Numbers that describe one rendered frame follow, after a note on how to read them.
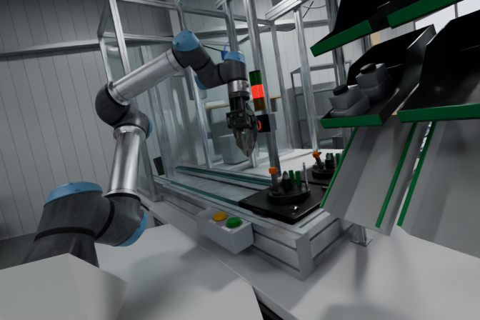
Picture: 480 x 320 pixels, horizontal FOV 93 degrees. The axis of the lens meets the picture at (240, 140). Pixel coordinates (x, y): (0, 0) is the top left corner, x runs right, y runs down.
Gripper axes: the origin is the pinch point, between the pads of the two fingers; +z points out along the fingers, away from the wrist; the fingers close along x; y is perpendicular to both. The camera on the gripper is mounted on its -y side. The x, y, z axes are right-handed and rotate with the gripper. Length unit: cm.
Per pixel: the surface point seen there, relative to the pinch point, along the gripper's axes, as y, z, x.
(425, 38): 16, -17, 48
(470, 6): -340, -184, 232
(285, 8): -98, -116, 8
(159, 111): -44, -40, -77
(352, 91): 23.5, -7.5, 32.7
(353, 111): 22.4, -3.8, 32.4
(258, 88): -10.7, -25.6, 3.6
